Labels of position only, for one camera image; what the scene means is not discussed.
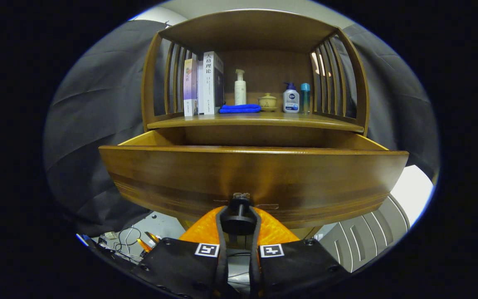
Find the white bottle with blue pump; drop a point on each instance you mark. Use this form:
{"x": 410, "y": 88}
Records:
{"x": 291, "y": 101}

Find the thin white book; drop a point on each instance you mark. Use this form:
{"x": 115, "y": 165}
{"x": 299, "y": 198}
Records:
{"x": 201, "y": 91}

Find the thick white book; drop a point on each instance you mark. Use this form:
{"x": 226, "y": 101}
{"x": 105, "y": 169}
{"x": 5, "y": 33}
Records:
{"x": 210, "y": 83}

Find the yellow lidded teacup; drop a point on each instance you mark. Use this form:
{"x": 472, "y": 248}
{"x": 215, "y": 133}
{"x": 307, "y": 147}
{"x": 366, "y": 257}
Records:
{"x": 267, "y": 101}

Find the wooden countertop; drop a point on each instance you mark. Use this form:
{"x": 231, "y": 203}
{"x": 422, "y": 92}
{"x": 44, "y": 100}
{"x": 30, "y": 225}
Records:
{"x": 264, "y": 120}

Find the clear bottle with blue cap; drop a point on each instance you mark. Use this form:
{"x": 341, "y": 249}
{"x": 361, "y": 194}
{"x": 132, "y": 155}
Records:
{"x": 305, "y": 99}

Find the purple book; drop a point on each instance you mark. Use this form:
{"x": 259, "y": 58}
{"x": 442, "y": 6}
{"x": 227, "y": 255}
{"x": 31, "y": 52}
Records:
{"x": 190, "y": 87}

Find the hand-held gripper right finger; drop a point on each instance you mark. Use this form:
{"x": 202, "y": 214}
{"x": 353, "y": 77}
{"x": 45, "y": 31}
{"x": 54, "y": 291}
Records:
{"x": 255, "y": 249}

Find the blue folded cloth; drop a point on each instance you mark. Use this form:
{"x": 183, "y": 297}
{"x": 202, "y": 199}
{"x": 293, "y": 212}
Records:
{"x": 239, "y": 109}

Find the grey ribbed panel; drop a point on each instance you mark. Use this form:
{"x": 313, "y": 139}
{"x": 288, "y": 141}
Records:
{"x": 363, "y": 241}

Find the yellow saucer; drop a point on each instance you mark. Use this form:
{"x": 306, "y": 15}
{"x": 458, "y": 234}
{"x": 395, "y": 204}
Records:
{"x": 269, "y": 109}

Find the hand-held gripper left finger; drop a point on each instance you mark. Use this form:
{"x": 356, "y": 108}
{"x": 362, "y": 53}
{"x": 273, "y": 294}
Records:
{"x": 221, "y": 249}

